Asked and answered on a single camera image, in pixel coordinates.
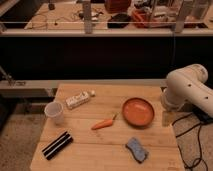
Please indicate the black striped eraser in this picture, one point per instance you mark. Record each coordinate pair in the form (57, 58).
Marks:
(57, 145)

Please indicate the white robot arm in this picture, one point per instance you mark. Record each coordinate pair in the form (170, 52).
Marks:
(188, 84)

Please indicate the white tube with cap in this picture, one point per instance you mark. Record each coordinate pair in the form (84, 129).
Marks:
(79, 99)

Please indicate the orange toy carrot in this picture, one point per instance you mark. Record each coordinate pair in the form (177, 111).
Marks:
(104, 123)

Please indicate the translucent plastic cup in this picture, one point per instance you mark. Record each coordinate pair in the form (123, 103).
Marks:
(54, 111)

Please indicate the black bowl on bench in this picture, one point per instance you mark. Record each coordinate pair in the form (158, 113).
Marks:
(119, 20)

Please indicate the blue grey sponge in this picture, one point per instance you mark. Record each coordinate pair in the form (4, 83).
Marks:
(138, 151)

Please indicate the red box on bench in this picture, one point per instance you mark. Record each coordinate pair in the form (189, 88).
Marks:
(141, 20)

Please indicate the red container top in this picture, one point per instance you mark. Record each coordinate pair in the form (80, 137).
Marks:
(115, 6)

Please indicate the grey metal post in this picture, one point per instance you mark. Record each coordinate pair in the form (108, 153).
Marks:
(86, 5)
(183, 12)

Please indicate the grey metal post right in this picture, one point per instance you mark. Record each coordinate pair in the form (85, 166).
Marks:
(183, 12)

